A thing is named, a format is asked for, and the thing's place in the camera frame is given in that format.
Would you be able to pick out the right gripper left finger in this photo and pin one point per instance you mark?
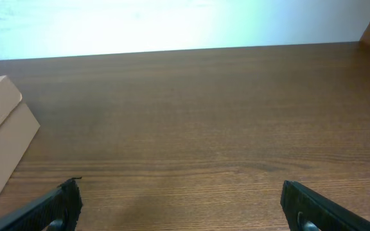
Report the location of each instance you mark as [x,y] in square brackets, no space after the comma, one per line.
[59,210]

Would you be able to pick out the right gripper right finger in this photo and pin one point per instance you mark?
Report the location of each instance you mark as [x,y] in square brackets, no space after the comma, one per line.
[306,209]

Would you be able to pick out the cardboard box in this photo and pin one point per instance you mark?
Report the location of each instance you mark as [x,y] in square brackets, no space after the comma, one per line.
[18,127]

